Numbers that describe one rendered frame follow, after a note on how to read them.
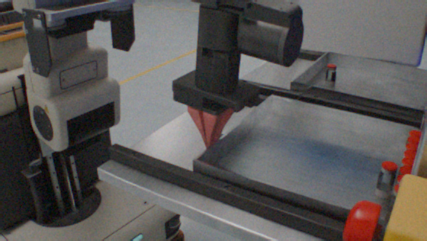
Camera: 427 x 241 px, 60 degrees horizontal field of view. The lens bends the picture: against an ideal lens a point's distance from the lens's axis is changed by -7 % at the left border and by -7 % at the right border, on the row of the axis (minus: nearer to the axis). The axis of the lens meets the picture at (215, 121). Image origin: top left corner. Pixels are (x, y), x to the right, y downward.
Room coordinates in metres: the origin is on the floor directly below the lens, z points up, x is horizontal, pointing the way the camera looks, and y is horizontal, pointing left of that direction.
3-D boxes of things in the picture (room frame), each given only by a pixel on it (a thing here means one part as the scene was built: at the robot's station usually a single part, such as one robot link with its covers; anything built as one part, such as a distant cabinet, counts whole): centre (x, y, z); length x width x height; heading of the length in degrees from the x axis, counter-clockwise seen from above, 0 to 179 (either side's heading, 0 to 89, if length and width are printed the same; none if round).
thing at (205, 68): (0.49, 0.00, 1.02); 0.10 x 0.07 x 0.07; 59
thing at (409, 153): (0.42, -0.26, 0.90); 0.18 x 0.02 x 0.05; 149
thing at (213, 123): (0.50, 0.01, 0.95); 0.07 x 0.07 x 0.09; 59
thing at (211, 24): (0.48, -0.01, 1.08); 0.07 x 0.06 x 0.07; 56
